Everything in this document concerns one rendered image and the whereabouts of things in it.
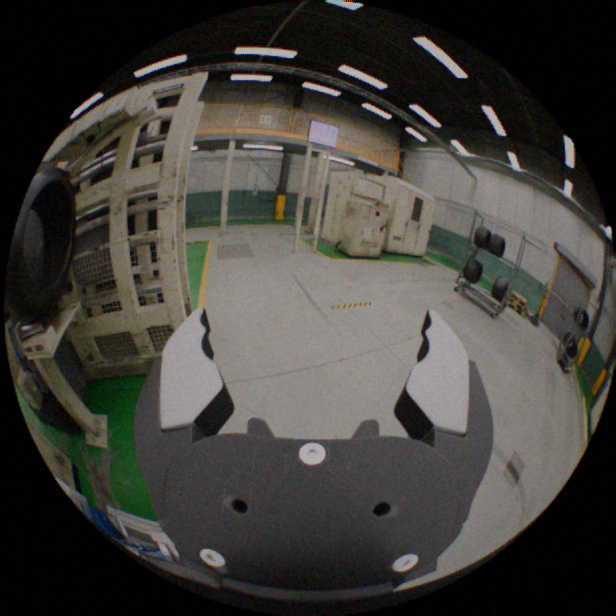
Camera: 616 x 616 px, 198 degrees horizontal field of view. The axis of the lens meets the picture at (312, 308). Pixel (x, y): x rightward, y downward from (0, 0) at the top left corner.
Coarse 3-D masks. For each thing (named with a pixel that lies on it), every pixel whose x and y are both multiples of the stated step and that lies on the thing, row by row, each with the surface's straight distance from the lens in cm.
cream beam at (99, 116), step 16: (128, 96) 112; (96, 112) 123; (112, 112) 111; (128, 112) 112; (80, 128) 126; (96, 128) 121; (64, 144) 133; (80, 144) 137; (48, 160) 145; (64, 160) 155
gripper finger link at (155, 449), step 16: (160, 368) 9; (144, 384) 9; (144, 400) 8; (144, 416) 8; (160, 416) 8; (144, 432) 8; (160, 432) 7; (176, 432) 7; (192, 432) 7; (144, 448) 7; (160, 448) 7; (176, 448) 7; (144, 464) 7; (160, 464) 7; (160, 480) 7; (160, 496) 7; (160, 512) 7
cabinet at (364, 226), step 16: (352, 208) 447; (368, 208) 443; (384, 208) 473; (352, 224) 442; (368, 224) 449; (384, 224) 480; (352, 240) 438; (368, 240) 459; (384, 240) 492; (352, 256) 447; (368, 256) 475
